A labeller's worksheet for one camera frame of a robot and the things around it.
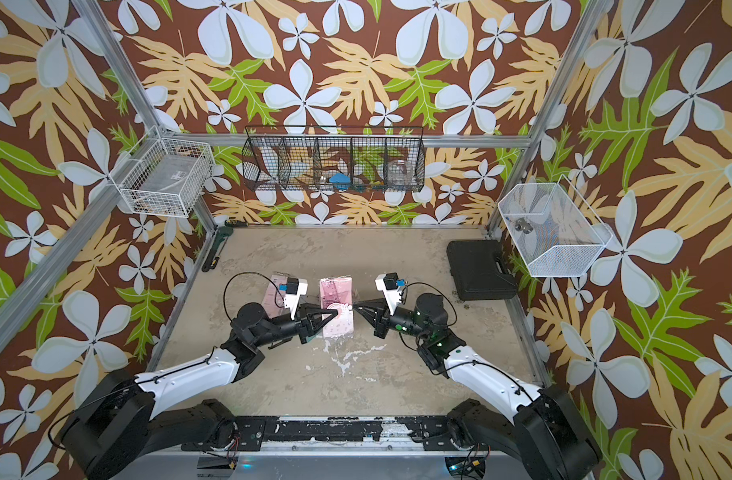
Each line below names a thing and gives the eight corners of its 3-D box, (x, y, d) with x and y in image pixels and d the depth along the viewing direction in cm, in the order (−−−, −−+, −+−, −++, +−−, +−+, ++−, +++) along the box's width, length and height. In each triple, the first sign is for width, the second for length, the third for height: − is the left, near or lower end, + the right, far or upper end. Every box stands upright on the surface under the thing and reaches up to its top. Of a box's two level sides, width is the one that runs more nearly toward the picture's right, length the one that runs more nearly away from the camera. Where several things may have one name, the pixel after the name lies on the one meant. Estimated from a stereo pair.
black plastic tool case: (457, 302, 101) (462, 291, 96) (445, 252, 116) (450, 240, 110) (510, 302, 101) (518, 291, 96) (492, 252, 116) (499, 240, 110)
